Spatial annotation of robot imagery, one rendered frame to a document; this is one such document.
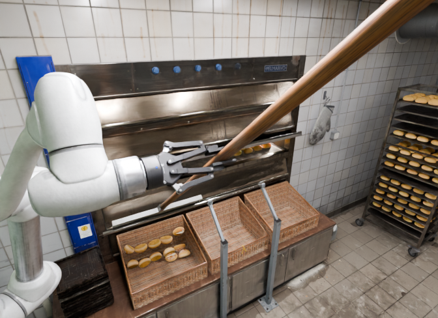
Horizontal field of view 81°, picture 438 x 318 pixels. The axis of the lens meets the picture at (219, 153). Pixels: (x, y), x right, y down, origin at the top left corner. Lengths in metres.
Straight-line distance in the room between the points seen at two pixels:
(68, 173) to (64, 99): 0.14
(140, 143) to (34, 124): 1.36
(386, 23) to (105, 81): 1.63
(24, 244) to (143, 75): 1.15
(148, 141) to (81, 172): 1.41
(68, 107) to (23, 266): 0.95
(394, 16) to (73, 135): 0.52
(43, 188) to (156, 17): 1.45
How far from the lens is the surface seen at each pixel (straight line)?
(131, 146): 1.92
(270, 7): 2.28
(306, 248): 2.74
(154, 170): 0.58
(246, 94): 2.21
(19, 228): 1.24
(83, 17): 1.77
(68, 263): 2.11
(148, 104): 1.87
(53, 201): 0.56
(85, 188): 0.55
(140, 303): 2.06
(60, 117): 0.57
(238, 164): 2.37
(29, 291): 1.51
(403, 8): 0.33
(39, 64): 1.74
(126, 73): 1.82
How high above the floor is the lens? 2.24
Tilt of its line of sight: 24 degrees down
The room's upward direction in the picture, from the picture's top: straight up
